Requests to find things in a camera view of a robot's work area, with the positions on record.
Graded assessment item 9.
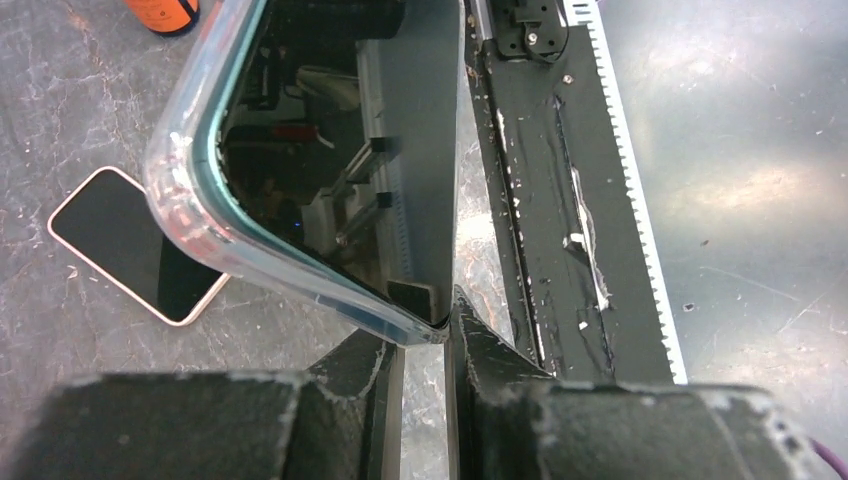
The orange bottle blue cap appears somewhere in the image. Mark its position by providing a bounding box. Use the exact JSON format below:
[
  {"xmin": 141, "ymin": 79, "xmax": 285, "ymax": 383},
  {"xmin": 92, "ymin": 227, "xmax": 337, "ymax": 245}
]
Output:
[{"xmin": 124, "ymin": 0, "xmax": 200, "ymax": 36}]

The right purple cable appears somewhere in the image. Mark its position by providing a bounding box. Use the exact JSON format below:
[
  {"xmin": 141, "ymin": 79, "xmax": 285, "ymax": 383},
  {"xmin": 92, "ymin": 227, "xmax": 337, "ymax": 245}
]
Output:
[{"xmin": 809, "ymin": 437, "xmax": 848, "ymax": 475}]

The white toothed cable duct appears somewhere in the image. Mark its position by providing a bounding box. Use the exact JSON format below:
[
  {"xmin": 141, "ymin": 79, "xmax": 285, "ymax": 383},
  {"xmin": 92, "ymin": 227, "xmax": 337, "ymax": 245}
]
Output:
[{"xmin": 564, "ymin": 0, "xmax": 688, "ymax": 385}]

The phone in pink case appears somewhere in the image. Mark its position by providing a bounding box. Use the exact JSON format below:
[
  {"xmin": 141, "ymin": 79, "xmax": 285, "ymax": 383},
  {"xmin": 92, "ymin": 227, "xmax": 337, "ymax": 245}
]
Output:
[{"xmin": 47, "ymin": 166, "xmax": 230, "ymax": 327}]

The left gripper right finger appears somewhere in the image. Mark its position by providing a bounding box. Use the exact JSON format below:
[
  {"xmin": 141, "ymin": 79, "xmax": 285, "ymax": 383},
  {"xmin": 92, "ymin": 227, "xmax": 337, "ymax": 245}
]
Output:
[{"xmin": 447, "ymin": 288, "xmax": 835, "ymax": 479}]

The clear phone case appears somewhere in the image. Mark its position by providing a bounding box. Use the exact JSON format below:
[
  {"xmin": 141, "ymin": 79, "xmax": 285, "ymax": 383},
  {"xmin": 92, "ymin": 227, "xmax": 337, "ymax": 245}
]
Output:
[{"xmin": 143, "ymin": 1, "xmax": 449, "ymax": 346}]

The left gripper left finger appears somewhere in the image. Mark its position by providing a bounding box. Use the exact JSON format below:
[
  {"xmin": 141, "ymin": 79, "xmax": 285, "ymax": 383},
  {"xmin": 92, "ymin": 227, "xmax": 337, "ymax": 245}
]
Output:
[{"xmin": 6, "ymin": 330, "xmax": 404, "ymax": 479}]

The black phone teal edge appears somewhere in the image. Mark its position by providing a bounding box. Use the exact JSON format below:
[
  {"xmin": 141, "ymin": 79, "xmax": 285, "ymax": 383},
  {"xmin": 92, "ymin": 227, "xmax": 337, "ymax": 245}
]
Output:
[{"xmin": 219, "ymin": 1, "xmax": 461, "ymax": 328}]

